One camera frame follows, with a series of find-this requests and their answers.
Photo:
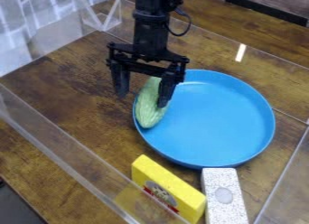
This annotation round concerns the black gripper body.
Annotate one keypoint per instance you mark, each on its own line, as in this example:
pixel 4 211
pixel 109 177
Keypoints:
pixel 144 63

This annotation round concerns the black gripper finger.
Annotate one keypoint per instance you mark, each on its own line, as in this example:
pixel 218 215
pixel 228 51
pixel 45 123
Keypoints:
pixel 170 79
pixel 120 78

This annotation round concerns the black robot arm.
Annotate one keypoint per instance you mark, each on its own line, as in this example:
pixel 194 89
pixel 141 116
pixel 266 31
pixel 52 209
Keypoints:
pixel 151 18

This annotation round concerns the blue round tray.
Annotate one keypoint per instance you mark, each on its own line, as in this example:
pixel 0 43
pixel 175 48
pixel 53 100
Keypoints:
pixel 218 125

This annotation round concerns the green bitter gourd toy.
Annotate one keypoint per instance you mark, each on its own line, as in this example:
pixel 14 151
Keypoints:
pixel 145 111

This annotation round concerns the white curtain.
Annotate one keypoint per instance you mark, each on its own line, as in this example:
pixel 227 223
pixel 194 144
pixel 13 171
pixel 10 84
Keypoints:
pixel 38 26

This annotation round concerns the yellow sponge block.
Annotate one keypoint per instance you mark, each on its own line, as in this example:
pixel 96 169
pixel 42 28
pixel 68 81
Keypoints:
pixel 183 199

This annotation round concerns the white speckled block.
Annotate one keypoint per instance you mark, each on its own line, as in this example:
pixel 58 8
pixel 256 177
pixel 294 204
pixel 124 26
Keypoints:
pixel 224 206

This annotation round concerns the clear acrylic enclosure wall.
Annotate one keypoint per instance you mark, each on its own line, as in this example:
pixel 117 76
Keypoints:
pixel 68 140

